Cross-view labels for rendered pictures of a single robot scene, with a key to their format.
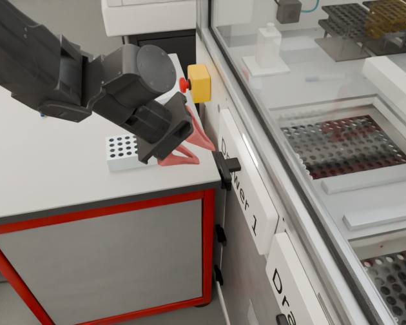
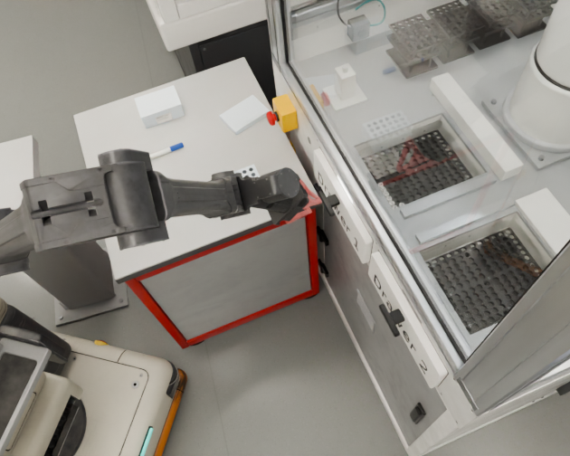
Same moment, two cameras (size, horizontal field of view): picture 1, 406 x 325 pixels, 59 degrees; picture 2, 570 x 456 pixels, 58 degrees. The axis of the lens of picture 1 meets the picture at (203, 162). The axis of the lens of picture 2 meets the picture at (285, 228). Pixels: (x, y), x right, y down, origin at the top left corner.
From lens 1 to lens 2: 60 cm
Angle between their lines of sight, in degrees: 16
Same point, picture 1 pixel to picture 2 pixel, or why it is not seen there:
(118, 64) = (267, 187)
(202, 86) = (289, 118)
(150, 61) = (284, 180)
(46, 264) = (180, 292)
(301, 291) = (392, 289)
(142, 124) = (276, 205)
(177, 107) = not seen: hidden behind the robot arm
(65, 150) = not seen: hidden behind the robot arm
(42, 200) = (178, 246)
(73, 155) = not seen: hidden behind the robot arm
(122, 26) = (183, 38)
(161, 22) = (222, 25)
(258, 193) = (356, 225)
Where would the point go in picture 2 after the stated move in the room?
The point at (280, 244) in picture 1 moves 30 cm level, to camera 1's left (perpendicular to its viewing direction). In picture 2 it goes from (375, 261) to (239, 285)
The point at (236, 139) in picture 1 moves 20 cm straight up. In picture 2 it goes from (332, 179) to (333, 123)
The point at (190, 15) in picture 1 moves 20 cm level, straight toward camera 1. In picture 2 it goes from (251, 11) to (261, 52)
